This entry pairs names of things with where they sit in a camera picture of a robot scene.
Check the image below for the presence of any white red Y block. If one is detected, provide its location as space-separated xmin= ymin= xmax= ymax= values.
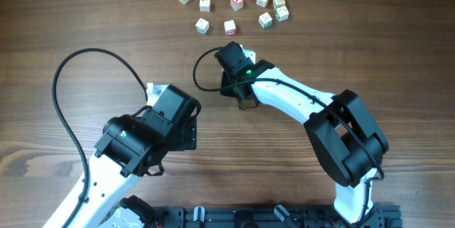
xmin=223 ymin=20 xmax=237 ymax=36

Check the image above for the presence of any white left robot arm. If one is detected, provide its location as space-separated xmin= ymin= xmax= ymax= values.
xmin=45 ymin=85 xmax=201 ymax=227

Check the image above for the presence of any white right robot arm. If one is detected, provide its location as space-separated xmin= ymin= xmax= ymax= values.
xmin=214 ymin=42 xmax=389 ymax=227

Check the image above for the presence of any cream yellow-sided block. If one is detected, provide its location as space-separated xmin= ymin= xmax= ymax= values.
xmin=272 ymin=0 xmax=286 ymax=10

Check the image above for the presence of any white green Z block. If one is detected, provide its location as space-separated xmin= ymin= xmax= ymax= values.
xmin=195 ymin=18 xmax=210 ymax=34

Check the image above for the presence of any white 8 number block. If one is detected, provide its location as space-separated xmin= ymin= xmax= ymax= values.
xmin=275 ymin=6 xmax=289 ymax=21

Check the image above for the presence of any red A letter block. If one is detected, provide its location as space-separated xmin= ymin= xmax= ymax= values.
xmin=230 ymin=0 xmax=244 ymax=11

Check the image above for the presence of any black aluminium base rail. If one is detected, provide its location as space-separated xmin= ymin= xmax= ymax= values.
xmin=117 ymin=205 xmax=403 ymax=228

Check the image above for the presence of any white green E block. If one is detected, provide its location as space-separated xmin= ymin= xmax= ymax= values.
xmin=259 ymin=12 xmax=273 ymax=28

